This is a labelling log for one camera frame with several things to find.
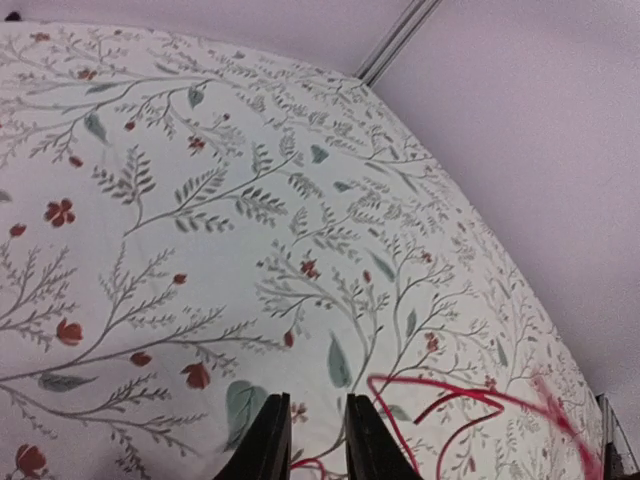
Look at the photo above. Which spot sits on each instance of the front aluminium rail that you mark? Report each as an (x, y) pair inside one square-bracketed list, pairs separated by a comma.
[(618, 458)]

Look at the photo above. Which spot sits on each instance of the right aluminium frame post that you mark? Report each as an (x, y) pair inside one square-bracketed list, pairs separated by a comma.
[(395, 40)]

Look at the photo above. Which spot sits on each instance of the floral patterned table mat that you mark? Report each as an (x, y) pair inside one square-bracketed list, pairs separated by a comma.
[(188, 228)]

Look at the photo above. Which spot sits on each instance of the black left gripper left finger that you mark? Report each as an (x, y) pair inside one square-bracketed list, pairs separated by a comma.
[(265, 451)]

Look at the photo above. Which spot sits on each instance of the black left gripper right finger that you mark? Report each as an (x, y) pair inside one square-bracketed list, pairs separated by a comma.
[(371, 452)]

